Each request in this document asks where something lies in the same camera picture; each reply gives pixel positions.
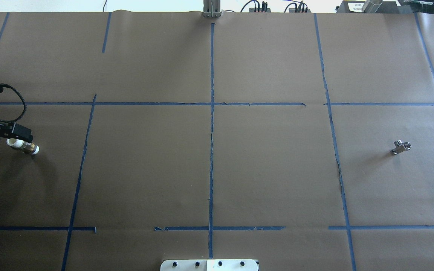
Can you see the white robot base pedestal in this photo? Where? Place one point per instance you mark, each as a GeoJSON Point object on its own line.
{"type": "Point", "coordinates": [210, 265]}

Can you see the white brass PPR valve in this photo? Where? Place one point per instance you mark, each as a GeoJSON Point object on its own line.
{"type": "Point", "coordinates": [25, 147]}

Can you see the black cable plugs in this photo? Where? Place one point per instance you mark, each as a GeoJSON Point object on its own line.
{"type": "Point", "coordinates": [276, 6]}

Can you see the chrome tee pipe fitting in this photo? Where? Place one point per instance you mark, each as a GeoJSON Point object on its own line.
{"type": "Point", "coordinates": [400, 146]}

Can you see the grey equipment box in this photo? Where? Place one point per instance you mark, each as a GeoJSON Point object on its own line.
{"type": "Point", "coordinates": [386, 6]}

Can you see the aluminium frame post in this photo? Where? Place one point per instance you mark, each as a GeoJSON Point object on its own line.
{"type": "Point", "coordinates": [212, 8]}

